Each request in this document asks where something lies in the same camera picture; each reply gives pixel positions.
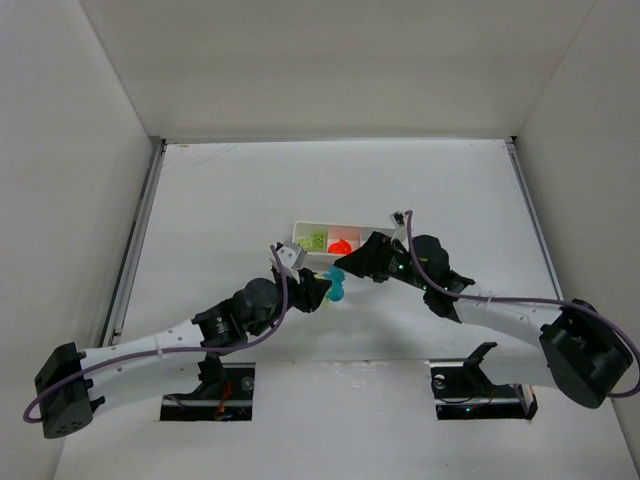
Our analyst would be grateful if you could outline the orange round lego piece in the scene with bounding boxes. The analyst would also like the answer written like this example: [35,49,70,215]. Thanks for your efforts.
[327,238,353,255]

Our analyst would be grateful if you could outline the white three-compartment tray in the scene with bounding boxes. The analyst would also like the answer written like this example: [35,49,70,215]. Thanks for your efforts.
[292,221,394,269]

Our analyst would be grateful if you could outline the light green lego brick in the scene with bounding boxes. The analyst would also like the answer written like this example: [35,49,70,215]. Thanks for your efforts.
[298,236,313,249]

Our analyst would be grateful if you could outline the light green long brick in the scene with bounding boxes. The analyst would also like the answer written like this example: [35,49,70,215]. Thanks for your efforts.
[310,232,327,252]

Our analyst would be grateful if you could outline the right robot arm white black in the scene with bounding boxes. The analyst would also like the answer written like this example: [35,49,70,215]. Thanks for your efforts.
[334,232,636,409]

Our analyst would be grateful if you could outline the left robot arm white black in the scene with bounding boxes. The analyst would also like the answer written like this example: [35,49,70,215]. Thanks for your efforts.
[23,268,344,439]

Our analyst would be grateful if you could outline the teal green lego stack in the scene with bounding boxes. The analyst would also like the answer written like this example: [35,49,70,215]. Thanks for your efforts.
[321,266,345,302]

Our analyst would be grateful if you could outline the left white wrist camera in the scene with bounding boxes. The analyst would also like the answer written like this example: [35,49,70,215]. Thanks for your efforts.
[270,241,307,282]

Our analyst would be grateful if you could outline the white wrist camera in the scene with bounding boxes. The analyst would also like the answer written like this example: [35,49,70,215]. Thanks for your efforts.
[389,211,410,242]
[270,241,307,282]

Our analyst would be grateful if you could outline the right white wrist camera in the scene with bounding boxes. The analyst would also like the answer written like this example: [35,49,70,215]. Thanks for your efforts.
[389,211,410,242]

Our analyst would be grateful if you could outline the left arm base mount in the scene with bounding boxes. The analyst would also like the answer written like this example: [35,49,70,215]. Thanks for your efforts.
[159,363,256,423]

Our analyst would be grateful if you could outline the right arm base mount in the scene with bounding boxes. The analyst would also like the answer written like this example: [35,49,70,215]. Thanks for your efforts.
[429,342,538,421]

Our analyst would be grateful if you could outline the right aluminium rail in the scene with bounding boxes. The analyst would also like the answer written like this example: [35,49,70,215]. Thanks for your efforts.
[505,137,565,300]

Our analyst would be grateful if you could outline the aluminium rail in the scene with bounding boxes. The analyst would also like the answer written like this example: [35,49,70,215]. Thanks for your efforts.
[95,136,167,347]
[505,137,565,300]

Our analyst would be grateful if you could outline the left aluminium rail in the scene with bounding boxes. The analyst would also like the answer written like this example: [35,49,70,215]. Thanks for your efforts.
[95,136,167,347]

